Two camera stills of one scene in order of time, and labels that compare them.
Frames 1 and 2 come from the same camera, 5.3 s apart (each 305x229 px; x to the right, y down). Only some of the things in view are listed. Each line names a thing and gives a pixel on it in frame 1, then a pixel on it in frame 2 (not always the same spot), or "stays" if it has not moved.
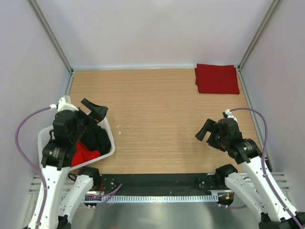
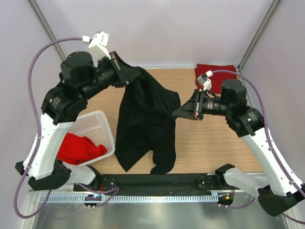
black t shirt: (96, 138) → (147, 121)
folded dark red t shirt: (217, 79) stays
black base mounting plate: (159, 184) stays
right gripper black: (208, 126) → (193, 109)
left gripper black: (97, 112) → (125, 72)
